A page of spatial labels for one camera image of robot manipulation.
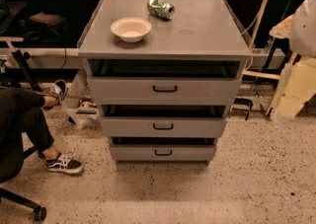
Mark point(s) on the grey drawer cabinet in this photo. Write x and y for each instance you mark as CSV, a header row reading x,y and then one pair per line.
x,y
198,30

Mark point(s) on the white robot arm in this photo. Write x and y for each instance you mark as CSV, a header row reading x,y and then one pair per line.
x,y
297,83

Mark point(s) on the grey drawer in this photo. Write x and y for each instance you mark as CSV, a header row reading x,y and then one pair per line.
x,y
163,82
197,121
162,149

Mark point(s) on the grey top drawer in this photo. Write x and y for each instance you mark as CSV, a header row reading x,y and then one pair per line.
x,y
163,82

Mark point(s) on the grey middle drawer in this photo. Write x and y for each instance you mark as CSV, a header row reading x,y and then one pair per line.
x,y
197,121

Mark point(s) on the wooden A-frame stand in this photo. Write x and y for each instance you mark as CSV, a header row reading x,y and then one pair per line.
x,y
273,45

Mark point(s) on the brown box on shelf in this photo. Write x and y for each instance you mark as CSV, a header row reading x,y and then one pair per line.
x,y
46,19

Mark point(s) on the grey bottom drawer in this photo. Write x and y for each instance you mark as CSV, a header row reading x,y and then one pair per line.
x,y
162,149

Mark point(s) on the crushed green soda can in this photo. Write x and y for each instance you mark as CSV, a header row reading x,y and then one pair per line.
x,y
161,8

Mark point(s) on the seated person in black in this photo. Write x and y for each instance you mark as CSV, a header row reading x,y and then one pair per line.
x,y
20,112

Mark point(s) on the black white sneaker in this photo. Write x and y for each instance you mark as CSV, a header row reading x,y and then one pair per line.
x,y
64,164
58,88

